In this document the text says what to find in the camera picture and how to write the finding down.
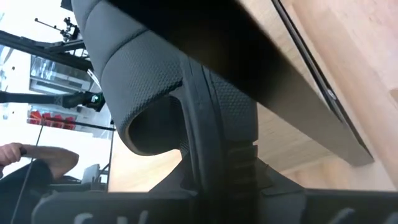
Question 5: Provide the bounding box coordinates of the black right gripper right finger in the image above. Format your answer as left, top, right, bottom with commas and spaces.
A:
257, 158, 398, 224

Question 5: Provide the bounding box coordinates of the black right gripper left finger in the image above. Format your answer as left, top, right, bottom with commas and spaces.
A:
30, 155, 200, 224

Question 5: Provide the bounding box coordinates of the black slide sandal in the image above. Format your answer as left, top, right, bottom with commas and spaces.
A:
70, 0, 259, 224

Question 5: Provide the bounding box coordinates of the person's forearm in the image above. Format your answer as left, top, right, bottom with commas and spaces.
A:
18, 144, 80, 181

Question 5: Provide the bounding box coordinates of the person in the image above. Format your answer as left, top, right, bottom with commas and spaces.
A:
0, 158, 53, 224

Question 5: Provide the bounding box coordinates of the red storage bins row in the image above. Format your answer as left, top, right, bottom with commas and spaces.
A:
27, 108, 77, 131

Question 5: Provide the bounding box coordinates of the person's hand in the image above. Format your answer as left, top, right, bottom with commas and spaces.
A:
0, 142, 27, 166

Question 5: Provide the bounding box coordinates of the black aluminium rig frame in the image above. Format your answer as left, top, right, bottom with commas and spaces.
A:
0, 29, 94, 72

